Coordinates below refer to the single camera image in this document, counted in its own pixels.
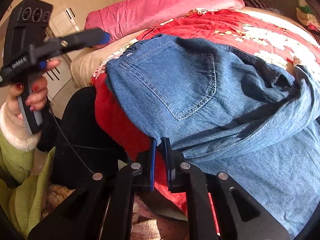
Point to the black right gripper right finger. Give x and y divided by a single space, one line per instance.
180 174

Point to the green fleece sleeve white cuff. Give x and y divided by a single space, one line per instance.
22 195

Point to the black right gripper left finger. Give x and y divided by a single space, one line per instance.
139 175

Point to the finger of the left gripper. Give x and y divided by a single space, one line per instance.
86 38

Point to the black trousers of person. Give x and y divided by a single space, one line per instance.
82 148

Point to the red floral blanket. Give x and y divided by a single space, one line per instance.
233 94

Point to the blue denim pants lace hem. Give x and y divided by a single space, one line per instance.
228 111

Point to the stack of folded clothes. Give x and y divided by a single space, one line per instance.
307 18

